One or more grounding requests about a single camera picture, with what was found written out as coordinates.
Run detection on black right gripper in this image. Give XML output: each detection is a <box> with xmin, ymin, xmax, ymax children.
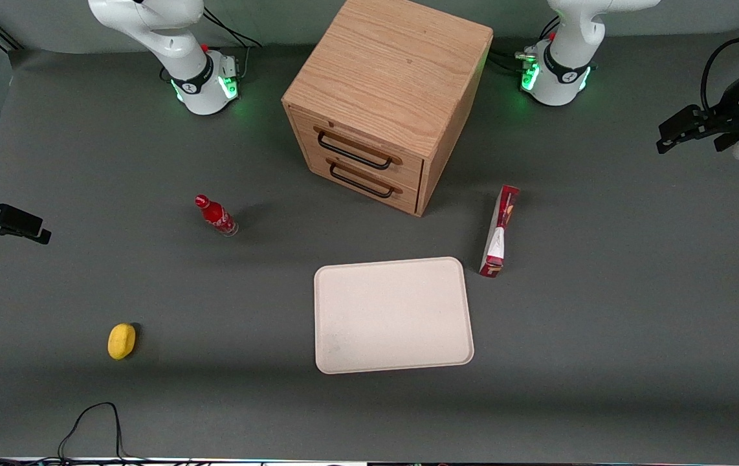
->
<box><xmin>0</xmin><ymin>185</ymin><xmax>52</xmax><ymax>246</ymax></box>

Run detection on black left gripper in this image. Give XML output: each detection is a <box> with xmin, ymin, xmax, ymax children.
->
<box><xmin>656</xmin><ymin>65</ymin><xmax>739</xmax><ymax>155</ymax></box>

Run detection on red cookie box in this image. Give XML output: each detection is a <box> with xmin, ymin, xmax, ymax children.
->
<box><xmin>479</xmin><ymin>185</ymin><xmax>521</xmax><ymax>278</ymax></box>

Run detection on beige plastic tray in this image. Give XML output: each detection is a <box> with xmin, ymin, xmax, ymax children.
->
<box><xmin>314</xmin><ymin>257</ymin><xmax>475</xmax><ymax>375</ymax></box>

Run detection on yellow lemon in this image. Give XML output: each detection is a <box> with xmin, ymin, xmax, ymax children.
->
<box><xmin>107</xmin><ymin>323</ymin><xmax>137</xmax><ymax>361</ymax></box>

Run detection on red soda bottle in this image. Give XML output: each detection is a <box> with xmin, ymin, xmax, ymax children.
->
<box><xmin>194</xmin><ymin>194</ymin><xmax>239</xmax><ymax>238</ymax></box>

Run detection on wooden drawer front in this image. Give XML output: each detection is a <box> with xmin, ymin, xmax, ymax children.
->
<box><xmin>291</xmin><ymin>107</ymin><xmax>425</xmax><ymax>190</ymax></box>
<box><xmin>302</xmin><ymin>146</ymin><xmax>419</xmax><ymax>216</ymax></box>

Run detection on wooden drawer cabinet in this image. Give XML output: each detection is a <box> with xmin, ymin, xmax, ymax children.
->
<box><xmin>281</xmin><ymin>0</ymin><xmax>494</xmax><ymax>217</ymax></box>

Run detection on black left arm base cables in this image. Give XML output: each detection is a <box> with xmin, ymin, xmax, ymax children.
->
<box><xmin>489</xmin><ymin>16</ymin><xmax>562</xmax><ymax>73</ymax></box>

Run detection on black arm base cables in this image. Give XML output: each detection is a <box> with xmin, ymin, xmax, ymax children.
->
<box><xmin>489</xmin><ymin>16</ymin><xmax>562</xmax><ymax>73</ymax></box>
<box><xmin>203</xmin><ymin>6</ymin><xmax>264</xmax><ymax>80</ymax></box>

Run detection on black looped cable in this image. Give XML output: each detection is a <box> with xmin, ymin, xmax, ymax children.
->
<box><xmin>58</xmin><ymin>402</ymin><xmax>126</xmax><ymax>464</ymax></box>

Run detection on black right arm base cables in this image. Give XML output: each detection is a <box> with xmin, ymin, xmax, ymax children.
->
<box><xmin>203</xmin><ymin>6</ymin><xmax>264</xmax><ymax>80</ymax></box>

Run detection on black drawer handle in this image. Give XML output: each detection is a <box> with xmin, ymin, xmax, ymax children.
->
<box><xmin>327</xmin><ymin>159</ymin><xmax>403</xmax><ymax>199</ymax></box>
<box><xmin>314</xmin><ymin>126</ymin><xmax>403</xmax><ymax>172</ymax></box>

